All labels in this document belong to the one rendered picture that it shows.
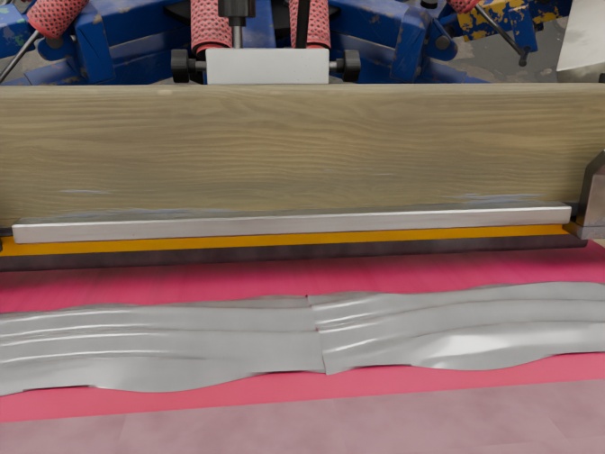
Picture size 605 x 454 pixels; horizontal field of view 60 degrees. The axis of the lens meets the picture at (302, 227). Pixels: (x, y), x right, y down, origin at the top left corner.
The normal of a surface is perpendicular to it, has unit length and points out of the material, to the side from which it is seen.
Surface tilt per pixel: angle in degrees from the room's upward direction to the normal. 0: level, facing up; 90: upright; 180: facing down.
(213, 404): 31
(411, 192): 58
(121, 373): 10
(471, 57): 0
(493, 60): 0
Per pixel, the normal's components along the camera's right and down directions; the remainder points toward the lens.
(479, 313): 0.11, -0.62
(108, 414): 0.00, -0.95
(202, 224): 0.11, 0.30
